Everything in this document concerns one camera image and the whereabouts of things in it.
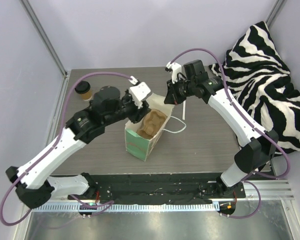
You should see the white wrapped straw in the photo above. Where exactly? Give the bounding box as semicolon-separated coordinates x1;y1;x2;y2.
182;100;186;121

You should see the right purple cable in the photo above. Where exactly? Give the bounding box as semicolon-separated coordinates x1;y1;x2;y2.
169;47;291;221

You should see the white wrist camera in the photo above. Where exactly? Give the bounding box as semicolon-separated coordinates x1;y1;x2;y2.
165;61;182;84
128;76;151;109

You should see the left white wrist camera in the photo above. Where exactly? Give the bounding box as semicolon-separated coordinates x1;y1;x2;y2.
128;76;151;109

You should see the brown cardboard cup carrier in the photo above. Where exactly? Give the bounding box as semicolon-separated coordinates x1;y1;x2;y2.
136;109;167;140

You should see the aluminium frame rail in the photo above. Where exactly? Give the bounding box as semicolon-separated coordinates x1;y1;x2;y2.
29;180;294;207

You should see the black plastic cup lid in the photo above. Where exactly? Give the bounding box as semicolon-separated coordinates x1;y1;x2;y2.
74;80;91;95

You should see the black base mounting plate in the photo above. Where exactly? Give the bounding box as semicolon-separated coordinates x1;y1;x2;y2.
67;172;247;205

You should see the zebra print blanket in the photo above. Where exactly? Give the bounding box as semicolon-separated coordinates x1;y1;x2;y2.
209;21;300;154

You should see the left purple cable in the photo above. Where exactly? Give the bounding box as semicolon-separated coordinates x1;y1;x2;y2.
0;71;138;226

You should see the brown paper coffee cup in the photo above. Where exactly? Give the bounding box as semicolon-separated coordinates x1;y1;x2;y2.
74;80;92;101

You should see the green paper gift bag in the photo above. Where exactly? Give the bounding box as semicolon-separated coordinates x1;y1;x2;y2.
124;93;187;162

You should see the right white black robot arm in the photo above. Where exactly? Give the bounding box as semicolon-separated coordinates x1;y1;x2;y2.
164;60;279;198

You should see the white slotted cable duct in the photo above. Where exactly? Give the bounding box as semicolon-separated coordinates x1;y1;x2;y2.
33;201;220;213

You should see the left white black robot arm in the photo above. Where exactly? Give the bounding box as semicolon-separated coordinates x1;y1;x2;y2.
6;82;151;209

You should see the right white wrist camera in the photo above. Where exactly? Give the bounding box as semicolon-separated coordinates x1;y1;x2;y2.
165;61;182;84

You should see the purple cable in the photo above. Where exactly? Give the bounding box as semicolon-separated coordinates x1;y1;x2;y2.
169;47;291;221
0;71;138;226

